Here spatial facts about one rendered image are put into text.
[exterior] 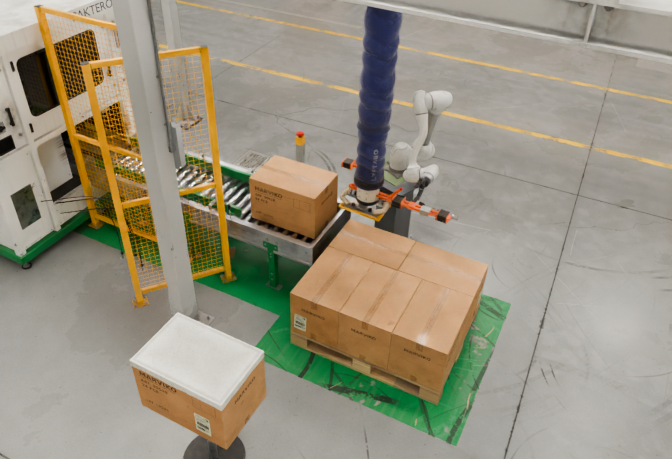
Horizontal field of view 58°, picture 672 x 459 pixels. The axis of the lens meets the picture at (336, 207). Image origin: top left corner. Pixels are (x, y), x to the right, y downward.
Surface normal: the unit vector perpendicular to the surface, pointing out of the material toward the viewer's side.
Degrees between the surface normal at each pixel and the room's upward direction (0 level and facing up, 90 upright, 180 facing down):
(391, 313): 0
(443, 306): 0
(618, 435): 0
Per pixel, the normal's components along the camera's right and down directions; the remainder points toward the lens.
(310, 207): -0.45, 0.52
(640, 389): 0.03, -0.80
